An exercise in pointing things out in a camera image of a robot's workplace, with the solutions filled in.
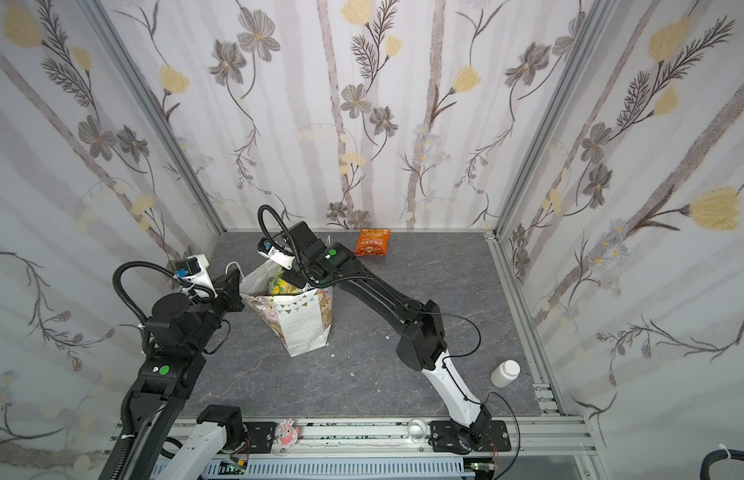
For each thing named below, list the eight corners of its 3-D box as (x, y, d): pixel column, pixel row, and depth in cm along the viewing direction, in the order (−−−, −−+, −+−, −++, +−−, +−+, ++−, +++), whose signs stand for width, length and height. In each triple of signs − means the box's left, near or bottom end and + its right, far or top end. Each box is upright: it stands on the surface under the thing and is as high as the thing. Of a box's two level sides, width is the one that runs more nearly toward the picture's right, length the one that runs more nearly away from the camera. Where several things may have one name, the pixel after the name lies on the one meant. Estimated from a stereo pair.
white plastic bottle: (492, 388, 84) (505, 376, 76) (488, 372, 87) (500, 359, 79) (509, 388, 84) (523, 376, 76) (504, 372, 87) (518, 359, 79)
